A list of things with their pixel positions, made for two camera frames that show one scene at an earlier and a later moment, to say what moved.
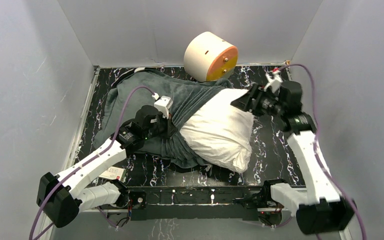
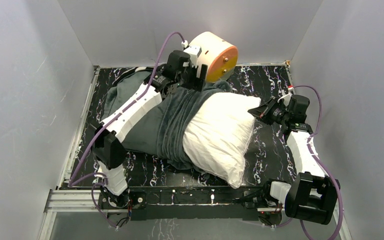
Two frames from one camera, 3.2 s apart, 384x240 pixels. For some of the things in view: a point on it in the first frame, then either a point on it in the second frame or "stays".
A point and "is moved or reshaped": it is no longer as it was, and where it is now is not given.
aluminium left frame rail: x=81 y=120 stays
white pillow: x=220 y=131 is moved or reshaped
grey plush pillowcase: x=142 y=87 is moved or reshaped
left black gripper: x=171 y=126 → x=198 y=76
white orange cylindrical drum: x=209 y=57 stays
